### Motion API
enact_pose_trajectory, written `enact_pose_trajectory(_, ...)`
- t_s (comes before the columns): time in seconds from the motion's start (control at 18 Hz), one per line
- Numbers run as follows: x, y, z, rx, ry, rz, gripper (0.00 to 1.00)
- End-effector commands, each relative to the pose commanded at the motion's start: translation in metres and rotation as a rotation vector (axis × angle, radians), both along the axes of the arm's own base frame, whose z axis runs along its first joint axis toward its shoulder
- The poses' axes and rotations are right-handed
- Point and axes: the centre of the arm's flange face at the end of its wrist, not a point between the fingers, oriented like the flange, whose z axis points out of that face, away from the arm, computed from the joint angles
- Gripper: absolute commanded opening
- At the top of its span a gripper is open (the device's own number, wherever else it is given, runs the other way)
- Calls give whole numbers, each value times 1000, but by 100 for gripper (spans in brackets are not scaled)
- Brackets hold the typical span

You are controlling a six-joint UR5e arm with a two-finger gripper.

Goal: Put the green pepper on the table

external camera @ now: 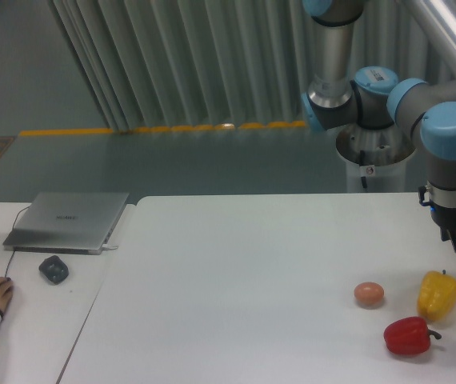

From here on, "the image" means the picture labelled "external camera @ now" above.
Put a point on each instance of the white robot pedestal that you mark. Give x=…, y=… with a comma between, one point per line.
x=375, y=160

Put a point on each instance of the red bell pepper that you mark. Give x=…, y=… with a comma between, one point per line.
x=409, y=336

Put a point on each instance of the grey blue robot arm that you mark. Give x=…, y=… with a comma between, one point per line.
x=448, y=132

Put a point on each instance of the grey pleated curtain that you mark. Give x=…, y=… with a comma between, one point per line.
x=250, y=63

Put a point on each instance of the yellow bell pepper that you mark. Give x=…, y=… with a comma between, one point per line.
x=436, y=296

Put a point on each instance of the small black gadget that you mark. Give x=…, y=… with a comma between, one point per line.
x=54, y=270

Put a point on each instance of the brown egg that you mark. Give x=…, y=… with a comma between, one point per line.
x=368, y=293

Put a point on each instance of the silver laptop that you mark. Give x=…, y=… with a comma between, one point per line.
x=67, y=223

